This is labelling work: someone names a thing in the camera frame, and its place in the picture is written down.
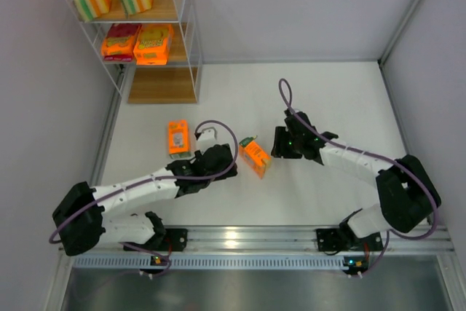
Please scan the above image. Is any yellow smiley sponge orange box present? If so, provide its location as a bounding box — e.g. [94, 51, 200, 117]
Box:
[133, 23, 174, 66]

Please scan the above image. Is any grey slotted cable duct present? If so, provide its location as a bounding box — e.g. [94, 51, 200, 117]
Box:
[73, 253, 368, 271]

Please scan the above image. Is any pink sponge orange box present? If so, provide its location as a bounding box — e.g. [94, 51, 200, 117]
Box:
[100, 23, 141, 63]

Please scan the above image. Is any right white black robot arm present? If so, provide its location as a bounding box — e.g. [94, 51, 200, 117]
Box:
[272, 109, 441, 249]

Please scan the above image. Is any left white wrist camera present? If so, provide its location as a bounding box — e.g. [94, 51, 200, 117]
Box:
[195, 127, 218, 153]

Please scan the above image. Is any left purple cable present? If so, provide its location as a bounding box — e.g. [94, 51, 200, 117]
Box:
[49, 119, 240, 245]

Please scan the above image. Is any orange box with barcode label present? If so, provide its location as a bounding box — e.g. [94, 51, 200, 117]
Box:
[239, 136, 272, 178]

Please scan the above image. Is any white wire wooden shelf unit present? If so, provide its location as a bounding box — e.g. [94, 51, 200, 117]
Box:
[66, 0, 203, 104]

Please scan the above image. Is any slim orange sponge box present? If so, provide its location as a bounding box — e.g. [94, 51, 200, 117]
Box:
[167, 119, 191, 160]

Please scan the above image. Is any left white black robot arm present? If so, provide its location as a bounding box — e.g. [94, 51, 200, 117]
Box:
[50, 143, 238, 256]

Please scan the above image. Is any aluminium mounting rail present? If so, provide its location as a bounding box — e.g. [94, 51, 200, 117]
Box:
[60, 225, 456, 252]

